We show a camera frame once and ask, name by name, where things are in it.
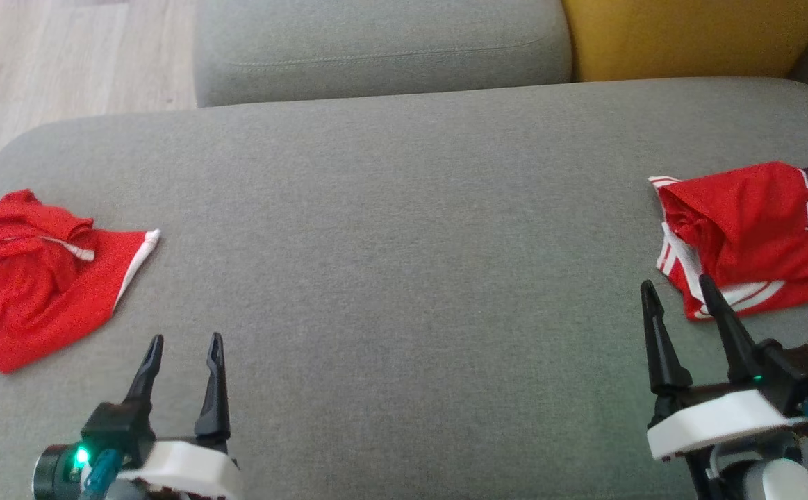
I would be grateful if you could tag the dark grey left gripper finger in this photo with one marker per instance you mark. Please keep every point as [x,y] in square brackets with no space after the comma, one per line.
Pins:
[215,403]
[146,378]

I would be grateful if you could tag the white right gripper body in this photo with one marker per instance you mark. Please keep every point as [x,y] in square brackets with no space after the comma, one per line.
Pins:
[716,420]

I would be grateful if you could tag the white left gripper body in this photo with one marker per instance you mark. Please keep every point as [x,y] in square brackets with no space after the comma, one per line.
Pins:
[188,472]

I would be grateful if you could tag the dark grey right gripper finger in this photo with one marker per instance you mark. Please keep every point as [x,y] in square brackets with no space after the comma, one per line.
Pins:
[730,333]
[661,354]

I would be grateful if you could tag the red basketball jersey white trim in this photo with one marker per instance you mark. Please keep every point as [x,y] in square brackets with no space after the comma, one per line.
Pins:
[758,222]

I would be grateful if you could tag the red shorts with white stripe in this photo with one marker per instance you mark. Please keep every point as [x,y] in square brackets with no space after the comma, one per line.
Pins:
[28,298]

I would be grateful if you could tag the large grey sofa seat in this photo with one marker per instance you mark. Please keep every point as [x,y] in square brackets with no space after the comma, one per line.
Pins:
[404,278]

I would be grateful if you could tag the yellow cushion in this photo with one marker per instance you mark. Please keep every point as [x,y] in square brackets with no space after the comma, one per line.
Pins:
[688,35]

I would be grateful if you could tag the grey sofa backrest cushion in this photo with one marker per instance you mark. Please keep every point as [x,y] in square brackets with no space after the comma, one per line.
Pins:
[376,48]

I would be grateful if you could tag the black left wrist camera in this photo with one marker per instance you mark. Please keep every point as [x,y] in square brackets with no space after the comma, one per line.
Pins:
[115,427]

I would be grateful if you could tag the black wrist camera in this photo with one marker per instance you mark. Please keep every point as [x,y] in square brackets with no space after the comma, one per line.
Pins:
[803,371]
[115,427]

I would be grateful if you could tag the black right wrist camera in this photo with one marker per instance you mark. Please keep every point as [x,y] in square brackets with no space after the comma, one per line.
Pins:
[803,371]

